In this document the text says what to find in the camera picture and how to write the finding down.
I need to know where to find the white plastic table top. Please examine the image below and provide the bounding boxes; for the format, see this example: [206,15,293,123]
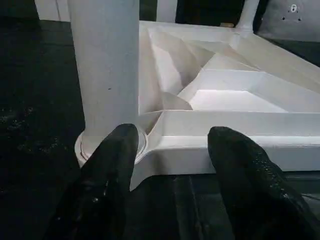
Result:
[74,20,320,193]

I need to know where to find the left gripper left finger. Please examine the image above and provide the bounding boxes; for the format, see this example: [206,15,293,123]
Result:
[46,124,140,240]

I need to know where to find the black mat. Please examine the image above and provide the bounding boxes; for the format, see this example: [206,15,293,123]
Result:
[0,14,320,240]

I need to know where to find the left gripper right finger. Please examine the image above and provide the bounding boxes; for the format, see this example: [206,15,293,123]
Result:
[208,126,320,240]

